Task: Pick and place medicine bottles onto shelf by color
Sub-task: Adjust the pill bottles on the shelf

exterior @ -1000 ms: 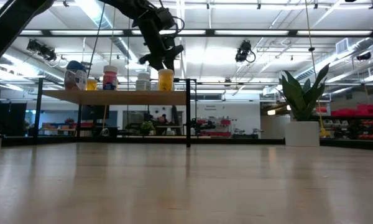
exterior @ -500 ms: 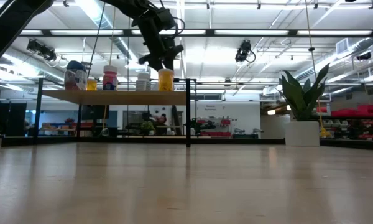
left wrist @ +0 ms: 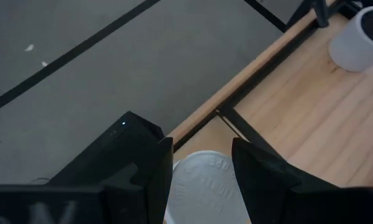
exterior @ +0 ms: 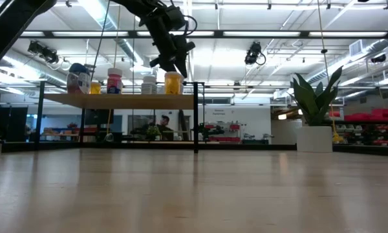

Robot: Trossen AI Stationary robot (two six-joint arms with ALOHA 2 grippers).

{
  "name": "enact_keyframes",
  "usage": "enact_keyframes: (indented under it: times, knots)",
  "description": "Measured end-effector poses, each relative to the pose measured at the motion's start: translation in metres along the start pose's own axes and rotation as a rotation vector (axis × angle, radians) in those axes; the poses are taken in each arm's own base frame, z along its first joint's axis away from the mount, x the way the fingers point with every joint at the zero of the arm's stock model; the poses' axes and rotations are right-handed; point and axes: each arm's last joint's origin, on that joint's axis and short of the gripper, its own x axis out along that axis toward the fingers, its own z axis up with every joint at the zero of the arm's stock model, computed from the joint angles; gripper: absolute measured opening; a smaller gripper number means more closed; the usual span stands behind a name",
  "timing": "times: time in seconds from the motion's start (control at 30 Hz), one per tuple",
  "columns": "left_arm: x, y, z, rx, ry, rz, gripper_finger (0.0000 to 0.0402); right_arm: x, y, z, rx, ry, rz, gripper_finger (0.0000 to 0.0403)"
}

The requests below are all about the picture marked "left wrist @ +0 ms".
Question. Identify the amber pill bottle white cap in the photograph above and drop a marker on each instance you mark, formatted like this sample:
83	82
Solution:
205	189

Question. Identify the black box with blue light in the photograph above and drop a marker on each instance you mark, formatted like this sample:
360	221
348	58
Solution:
112	149

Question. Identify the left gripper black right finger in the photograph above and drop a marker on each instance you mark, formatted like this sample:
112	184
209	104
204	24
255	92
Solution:
261	180

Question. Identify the white paper scrap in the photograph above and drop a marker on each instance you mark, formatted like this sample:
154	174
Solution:
29	47
44	63

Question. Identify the green plant in white pot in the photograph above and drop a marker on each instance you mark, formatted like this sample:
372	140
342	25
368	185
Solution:
351	46

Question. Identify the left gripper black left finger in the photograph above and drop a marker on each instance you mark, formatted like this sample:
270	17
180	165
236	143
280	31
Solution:
155	186

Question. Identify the wooden shelf black metal legs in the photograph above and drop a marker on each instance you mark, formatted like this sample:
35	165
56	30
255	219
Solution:
202	140

